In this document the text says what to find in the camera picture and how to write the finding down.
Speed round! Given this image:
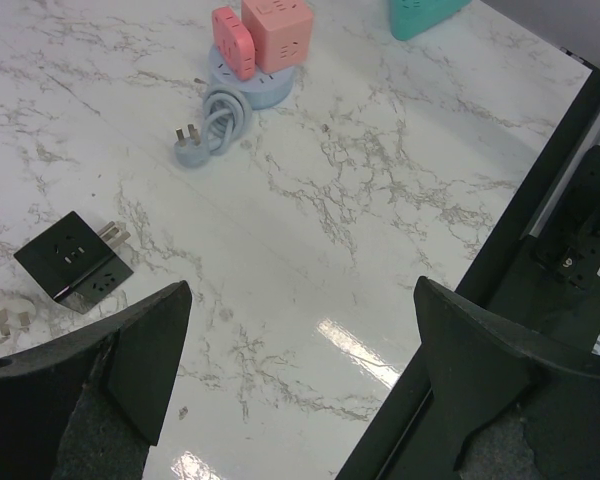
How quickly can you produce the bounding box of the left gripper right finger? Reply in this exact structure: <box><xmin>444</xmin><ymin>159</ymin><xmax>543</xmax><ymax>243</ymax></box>
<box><xmin>414</xmin><ymin>277</ymin><xmax>600</xmax><ymax>479</ymax></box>

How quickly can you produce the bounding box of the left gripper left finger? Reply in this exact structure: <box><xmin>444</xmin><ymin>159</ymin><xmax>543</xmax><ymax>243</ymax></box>
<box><xmin>0</xmin><ymin>281</ymin><xmax>192</xmax><ymax>479</ymax></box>

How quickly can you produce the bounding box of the black cube plug adapter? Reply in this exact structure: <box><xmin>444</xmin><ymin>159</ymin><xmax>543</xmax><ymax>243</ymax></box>
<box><xmin>14</xmin><ymin>211</ymin><xmax>133</xmax><ymax>314</ymax></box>

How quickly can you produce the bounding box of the blue round power strip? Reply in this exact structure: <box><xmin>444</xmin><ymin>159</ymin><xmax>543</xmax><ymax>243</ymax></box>
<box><xmin>173</xmin><ymin>46</ymin><xmax>296</xmax><ymax>168</ymax></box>

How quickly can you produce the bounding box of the pink plug adapter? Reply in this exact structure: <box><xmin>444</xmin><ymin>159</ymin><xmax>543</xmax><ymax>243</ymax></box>
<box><xmin>211</xmin><ymin>6</ymin><xmax>255</xmax><ymax>81</ymax></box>

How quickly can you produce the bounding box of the pink cube socket adapter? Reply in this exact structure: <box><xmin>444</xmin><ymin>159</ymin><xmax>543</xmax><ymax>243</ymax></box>
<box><xmin>241</xmin><ymin>0</ymin><xmax>314</xmax><ymax>74</ymax></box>

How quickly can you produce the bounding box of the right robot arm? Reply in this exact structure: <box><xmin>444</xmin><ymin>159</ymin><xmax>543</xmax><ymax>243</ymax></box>
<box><xmin>533</xmin><ymin>145</ymin><xmax>600</xmax><ymax>291</ymax></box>

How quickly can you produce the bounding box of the white plug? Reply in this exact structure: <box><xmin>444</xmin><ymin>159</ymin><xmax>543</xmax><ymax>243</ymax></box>
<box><xmin>0</xmin><ymin>296</ymin><xmax>36</xmax><ymax>343</ymax></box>

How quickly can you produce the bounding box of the teal triangular power strip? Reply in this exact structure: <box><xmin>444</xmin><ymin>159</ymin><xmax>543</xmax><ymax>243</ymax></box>
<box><xmin>388</xmin><ymin>0</ymin><xmax>470</xmax><ymax>41</ymax></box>

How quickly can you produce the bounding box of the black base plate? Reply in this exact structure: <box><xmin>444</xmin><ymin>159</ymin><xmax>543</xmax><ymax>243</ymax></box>
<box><xmin>339</xmin><ymin>70</ymin><xmax>600</xmax><ymax>479</ymax></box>

